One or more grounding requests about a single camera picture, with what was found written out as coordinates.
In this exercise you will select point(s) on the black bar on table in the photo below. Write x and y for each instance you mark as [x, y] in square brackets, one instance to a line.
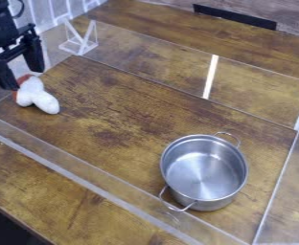
[238, 17]

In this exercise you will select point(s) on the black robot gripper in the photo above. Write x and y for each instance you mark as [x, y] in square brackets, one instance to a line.
[17, 41]

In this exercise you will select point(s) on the silver metal pot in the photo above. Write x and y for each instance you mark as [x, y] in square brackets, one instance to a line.
[204, 171]

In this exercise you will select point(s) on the clear acrylic triangle bracket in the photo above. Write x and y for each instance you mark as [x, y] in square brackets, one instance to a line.
[80, 44]

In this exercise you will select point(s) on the white plush mushroom red cap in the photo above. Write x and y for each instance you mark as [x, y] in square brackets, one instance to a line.
[32, 94]

